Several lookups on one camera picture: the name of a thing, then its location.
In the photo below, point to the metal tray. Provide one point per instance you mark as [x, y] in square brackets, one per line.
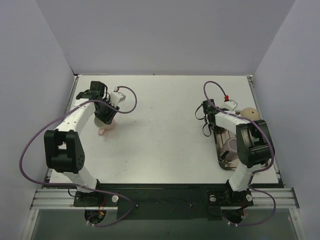
[224, 132]

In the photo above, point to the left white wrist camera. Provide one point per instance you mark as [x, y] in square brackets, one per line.
[116, 97]

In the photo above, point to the beige ceramic mug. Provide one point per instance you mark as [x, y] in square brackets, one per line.
[250, 113]

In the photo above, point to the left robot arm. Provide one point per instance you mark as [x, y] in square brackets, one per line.
[63, 148]

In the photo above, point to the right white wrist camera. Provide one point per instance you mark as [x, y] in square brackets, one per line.
[229, 104]

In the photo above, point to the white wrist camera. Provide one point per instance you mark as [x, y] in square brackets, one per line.
[229, 104]
[116, 97]

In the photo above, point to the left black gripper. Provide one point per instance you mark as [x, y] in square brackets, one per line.
[106, 116]

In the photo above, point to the lilac ceramic mug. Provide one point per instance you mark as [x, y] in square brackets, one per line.
[229, 150]

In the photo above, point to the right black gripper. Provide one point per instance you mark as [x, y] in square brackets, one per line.
[206, 119]

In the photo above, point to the pink ceramic mug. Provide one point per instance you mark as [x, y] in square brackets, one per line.
[103, 128]

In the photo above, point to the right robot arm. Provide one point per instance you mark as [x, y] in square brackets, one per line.
[237, 137]

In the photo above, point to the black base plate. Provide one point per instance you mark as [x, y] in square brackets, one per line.
[168, 201]

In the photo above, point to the aluminium frame rail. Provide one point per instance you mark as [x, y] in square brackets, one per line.
[62, 199]

